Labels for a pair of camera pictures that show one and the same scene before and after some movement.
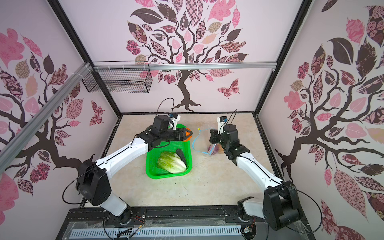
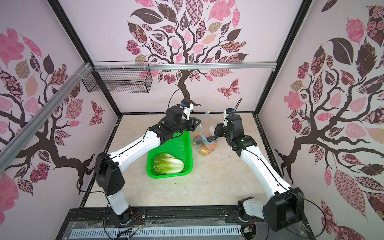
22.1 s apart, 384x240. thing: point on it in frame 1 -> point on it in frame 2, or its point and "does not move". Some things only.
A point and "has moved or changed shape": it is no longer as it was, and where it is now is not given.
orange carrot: x=187 y=133 -> x=204 y=150
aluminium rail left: x=18 y=142 does not move
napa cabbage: x=171 y=162 has moved or changed shape
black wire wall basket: x=127 y=76 does not move
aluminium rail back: x=143 y=66 does not move
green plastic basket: x=186 y=147 does not move
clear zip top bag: x=201 y=143 has moved or changed shape
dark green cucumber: x=180 y=153 has moved or changed shape
